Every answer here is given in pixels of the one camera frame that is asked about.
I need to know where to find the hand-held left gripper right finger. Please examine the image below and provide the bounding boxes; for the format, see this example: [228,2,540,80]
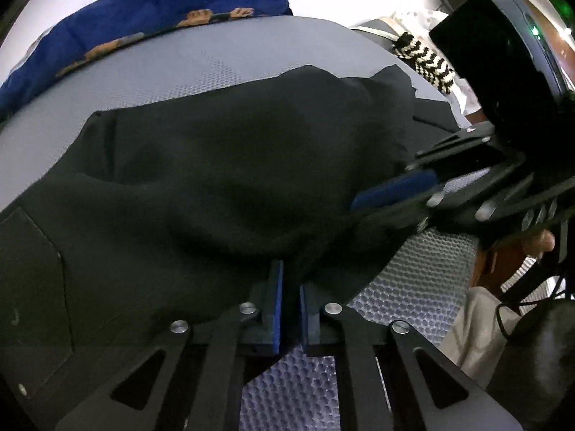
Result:
[299,284,524,431]

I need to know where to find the dark rounded object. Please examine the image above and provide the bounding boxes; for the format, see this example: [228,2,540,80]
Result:
[485,298,575,431]

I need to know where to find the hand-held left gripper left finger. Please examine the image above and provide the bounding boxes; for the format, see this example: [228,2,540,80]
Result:
[54,260,285,431]

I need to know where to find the blue floral blanket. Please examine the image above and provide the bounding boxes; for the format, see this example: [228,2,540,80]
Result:
[0,0,294,122]

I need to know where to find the person's beige clothed leg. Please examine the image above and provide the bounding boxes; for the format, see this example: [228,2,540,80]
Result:
[438,285,530,389]

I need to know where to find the black pants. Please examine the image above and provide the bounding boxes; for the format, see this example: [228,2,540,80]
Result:
[0,65,454,398]

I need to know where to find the black cable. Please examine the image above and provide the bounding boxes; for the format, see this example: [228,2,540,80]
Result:
[494,224,571,342]

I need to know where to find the black white striped cloth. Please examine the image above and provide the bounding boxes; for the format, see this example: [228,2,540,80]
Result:
[393,33,455,96]

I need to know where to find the grey honeycomb mesh mat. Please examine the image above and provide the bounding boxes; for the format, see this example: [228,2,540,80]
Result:
[0,15,479,431]

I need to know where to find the person's right hand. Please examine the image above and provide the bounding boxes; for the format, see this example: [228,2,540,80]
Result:
[471,228,557,289]

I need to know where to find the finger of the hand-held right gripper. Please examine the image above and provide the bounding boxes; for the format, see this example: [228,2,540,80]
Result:
[350,162,564,235]
[404,125,526,176]

